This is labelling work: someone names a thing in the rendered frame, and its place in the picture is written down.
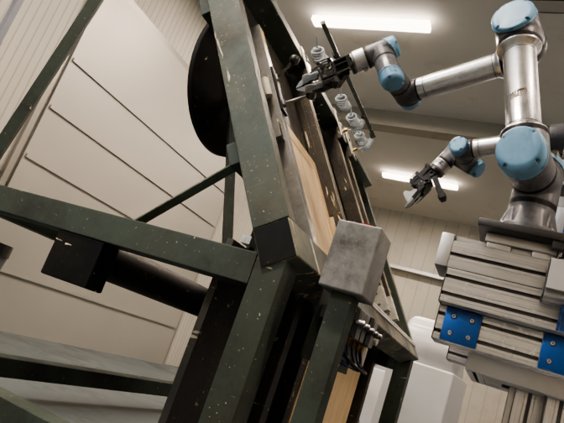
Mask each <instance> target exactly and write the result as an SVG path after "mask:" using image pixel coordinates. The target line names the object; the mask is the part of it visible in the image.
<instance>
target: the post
mask: <svg viewBox="0 0 564 423"><path fill-rule="evenodd" d="M357 307H358V300H357V299H356V298H354V297H353V296H352V295H347V294H343V293H341V292H337V291H334V290H333V291H332V292H331V295H330V299H329V301H328V304H327V307H326V311H325V315H324V317H323V320H322V323H321V327H320V330H319V333H318V336H317V339H316V343H315V346H314V349H313V352H312V354H311V359H310V362H309V364H308V368H307V370H306V373H305V377H304V380H303V384H302V386H301V389H300V393H299V396H298V399H297V402H296V405H295V409H294V412H293V415H292V417H291V421H290V423H322V421H323V418H324V415H325V413H326V408H327V405H328V401H329V399H330V396H331V392H332V388H333V385H334V382H335V379H336V376H337V371H338V369H339V365H340V362H341V360H342V355H343V352H344V349H345V346H346V343H347V338H348V335H349V332H350V329H351V326H352V323H353V318H354V316H355V313H356V309H357Z"/></svg>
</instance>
